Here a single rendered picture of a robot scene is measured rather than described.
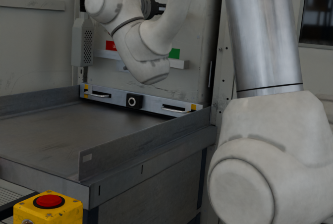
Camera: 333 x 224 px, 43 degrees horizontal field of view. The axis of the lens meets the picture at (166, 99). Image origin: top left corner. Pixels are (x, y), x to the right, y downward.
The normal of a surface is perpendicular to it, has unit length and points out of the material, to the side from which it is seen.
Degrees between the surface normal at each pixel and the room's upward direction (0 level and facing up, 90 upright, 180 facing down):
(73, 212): 88
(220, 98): 90
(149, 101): 90
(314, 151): 68
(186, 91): 90
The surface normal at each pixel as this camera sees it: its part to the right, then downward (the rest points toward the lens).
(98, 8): -0.42, 0.16
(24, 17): 0.59, 0.20
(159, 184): 0.87, 0.16
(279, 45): 0.18, -0.04
